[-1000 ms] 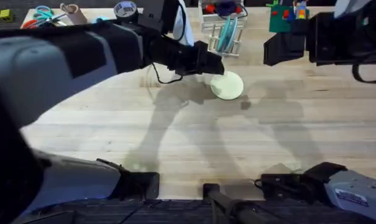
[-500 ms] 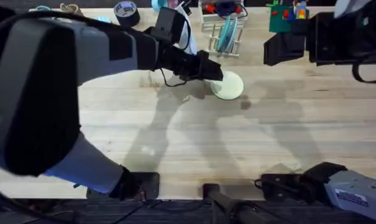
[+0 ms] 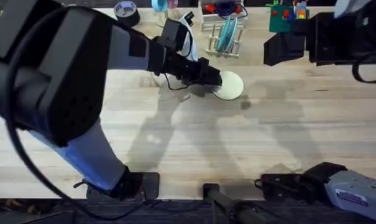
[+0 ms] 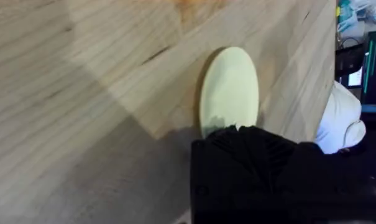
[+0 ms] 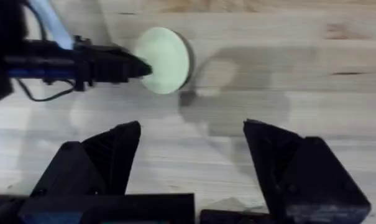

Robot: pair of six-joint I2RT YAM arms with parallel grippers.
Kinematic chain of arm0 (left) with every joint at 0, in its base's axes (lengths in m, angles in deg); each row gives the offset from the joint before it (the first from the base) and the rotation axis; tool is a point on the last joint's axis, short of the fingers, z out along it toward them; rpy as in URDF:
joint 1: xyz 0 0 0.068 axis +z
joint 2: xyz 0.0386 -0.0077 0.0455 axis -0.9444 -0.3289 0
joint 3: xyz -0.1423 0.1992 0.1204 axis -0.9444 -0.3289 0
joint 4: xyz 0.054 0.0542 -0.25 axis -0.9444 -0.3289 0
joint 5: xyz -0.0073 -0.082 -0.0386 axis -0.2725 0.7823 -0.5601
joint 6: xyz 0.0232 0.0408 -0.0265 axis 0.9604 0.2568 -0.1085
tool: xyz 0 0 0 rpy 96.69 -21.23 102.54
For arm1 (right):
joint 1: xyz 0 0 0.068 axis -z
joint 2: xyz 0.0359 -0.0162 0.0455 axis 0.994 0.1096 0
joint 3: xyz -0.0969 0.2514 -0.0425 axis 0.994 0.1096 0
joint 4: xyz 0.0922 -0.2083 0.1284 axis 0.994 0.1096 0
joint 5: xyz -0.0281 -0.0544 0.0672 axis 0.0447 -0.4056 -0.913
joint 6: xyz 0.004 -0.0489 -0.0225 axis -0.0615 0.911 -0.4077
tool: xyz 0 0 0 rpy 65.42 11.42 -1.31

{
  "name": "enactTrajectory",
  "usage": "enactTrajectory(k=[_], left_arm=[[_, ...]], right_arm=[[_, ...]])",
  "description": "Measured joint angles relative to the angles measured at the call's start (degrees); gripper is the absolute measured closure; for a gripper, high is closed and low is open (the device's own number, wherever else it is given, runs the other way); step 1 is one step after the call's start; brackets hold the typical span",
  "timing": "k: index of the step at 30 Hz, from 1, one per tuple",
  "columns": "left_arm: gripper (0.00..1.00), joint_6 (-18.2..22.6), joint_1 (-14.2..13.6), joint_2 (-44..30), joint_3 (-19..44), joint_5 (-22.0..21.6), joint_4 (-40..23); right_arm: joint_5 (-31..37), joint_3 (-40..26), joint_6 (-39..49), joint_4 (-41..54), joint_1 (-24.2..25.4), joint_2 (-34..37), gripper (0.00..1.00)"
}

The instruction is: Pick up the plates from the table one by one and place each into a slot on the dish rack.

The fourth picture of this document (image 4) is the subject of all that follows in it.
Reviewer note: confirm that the heap of clutter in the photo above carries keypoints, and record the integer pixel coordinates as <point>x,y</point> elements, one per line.
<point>358,15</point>

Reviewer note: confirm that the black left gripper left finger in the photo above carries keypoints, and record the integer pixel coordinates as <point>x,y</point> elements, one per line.
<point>229,146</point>

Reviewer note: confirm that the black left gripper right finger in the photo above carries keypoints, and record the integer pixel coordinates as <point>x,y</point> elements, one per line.
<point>268,146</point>

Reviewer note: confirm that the pale yellow round plate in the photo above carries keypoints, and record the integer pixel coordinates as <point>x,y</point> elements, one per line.
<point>229,90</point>

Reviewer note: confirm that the dark computer monitor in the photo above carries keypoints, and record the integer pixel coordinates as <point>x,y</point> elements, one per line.
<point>374,67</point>

